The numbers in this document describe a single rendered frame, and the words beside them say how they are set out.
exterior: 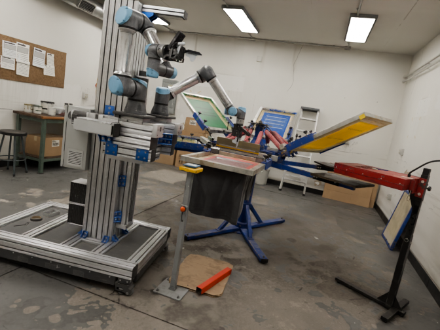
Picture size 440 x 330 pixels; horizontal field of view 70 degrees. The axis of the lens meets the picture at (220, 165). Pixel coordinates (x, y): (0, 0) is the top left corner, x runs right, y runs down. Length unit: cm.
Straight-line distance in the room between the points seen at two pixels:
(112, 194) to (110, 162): 25
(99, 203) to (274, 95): 515
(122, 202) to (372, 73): 566
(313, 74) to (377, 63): 119
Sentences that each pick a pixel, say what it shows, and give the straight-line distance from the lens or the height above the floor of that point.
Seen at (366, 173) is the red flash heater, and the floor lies 108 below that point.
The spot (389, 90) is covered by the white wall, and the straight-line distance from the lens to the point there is 710.
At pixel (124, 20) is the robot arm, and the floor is 181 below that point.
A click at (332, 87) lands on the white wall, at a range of 701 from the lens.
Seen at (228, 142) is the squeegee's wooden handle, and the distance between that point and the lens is 291.
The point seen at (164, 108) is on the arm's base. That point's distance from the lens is 270.
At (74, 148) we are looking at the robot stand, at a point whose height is 92.
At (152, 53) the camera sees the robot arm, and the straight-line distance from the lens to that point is 199.
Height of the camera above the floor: 136
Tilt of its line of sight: 9 degrees down
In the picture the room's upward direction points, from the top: 10 degrees clockwise
